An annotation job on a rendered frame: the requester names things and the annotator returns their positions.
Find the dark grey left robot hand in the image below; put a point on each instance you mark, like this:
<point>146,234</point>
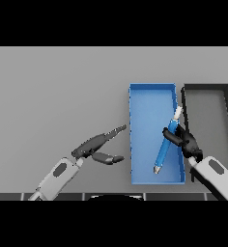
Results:
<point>94,145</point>

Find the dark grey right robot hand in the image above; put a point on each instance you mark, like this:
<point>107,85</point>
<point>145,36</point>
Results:
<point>185,141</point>

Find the blue pipe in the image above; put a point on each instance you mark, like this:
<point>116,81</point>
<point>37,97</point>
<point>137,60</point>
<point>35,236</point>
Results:
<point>166,144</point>

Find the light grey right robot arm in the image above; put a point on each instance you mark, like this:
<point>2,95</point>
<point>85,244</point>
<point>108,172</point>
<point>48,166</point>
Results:
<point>217,177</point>

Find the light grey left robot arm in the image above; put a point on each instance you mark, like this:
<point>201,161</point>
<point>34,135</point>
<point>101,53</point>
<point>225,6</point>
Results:
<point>59,175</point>

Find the dark grey bin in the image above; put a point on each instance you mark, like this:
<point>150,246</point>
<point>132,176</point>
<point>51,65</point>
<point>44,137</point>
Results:
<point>207,112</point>

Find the blue bin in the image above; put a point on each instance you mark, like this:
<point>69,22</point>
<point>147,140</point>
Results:
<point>148,128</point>

